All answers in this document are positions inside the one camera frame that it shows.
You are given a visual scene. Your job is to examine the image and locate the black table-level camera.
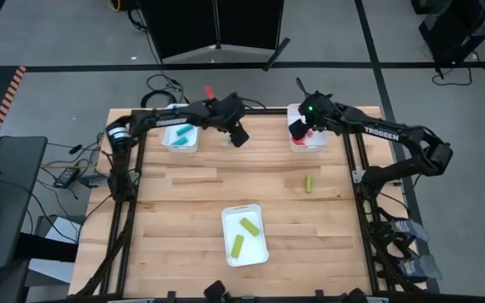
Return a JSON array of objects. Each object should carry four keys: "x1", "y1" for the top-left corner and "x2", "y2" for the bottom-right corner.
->
[{"x1": 203, "y1": 279, "x2": 228, "y2": 303}]

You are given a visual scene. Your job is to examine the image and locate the dark grey desk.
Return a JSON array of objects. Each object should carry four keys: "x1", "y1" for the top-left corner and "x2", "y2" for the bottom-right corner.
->
[{"x1": 0, "y1": 135, "x2": 49, "y2": 271}]

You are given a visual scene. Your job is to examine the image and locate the large white plastic bin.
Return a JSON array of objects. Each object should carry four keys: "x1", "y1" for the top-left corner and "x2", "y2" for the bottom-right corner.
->
[{"x1": 221, "y1": 203, "x2": 270, "y2": 268}]

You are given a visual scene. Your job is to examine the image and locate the coiled black cable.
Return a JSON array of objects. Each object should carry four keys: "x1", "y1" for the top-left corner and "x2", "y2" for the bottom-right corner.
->
[{"x1": 140, "y1": 73, "x2": 184, "y2": 109}]

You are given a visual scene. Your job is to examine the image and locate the black power supply brick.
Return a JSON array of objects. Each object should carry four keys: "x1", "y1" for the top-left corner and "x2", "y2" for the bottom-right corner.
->
[{"x1": 52, "y1": 167, "x2": 80, "y2": 189}]

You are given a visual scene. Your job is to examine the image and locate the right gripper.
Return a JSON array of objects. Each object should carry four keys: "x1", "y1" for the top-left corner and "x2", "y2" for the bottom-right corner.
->
[{"x1": 288, "y1": 91, "x2": 335, "y2": 142}]

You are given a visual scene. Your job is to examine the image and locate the black table clamp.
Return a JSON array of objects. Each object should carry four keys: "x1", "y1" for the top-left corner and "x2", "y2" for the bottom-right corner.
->
[{"x1": 341, "y1": 287, "x2": 369, "y2": 303}]

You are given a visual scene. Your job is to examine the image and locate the grey foot pedal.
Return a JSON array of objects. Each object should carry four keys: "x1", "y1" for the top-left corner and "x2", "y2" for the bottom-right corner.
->
[
  {"x1": 389, "y1": 217, "x2": 431, "y2": 244},
  {"x1": 397, "y1": 253, "x2": 444, "y2": 282}
]

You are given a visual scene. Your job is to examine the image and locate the black aluminium table frame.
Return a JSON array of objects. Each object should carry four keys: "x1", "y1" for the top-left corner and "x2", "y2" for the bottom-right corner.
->
[
  {"x1": 342, "y1": 130, "x2": 421, "y2": 294},
  {"x1": 73, "y1": 108, "x2": 147, "y2": 298}
]

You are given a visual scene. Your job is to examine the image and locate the small white plastic bin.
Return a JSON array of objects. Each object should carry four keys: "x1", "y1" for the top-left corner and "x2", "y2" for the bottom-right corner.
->
[
  {"x1": 286, "y1": 103, "x2": 329, "y2": 154},
  {"x1": 160, "y1": 103, "x2": 202, "y2": 154}
]

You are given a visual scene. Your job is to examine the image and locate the black equipment cart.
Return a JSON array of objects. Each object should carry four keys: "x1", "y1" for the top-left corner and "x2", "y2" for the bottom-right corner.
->
[{"x1": 410, "y1": 0, "x2": 485, "y2": 65}]

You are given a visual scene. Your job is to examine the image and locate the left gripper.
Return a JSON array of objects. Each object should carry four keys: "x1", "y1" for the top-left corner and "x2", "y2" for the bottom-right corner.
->
[{"x1": 211, "y1": 92, "x2": 251, "y2": 149}]

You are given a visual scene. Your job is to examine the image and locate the black divider panel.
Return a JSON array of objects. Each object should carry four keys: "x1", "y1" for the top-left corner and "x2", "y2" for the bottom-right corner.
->
[{"x1": 140, "y1": 0, "x2": 292, "y2": 72}]

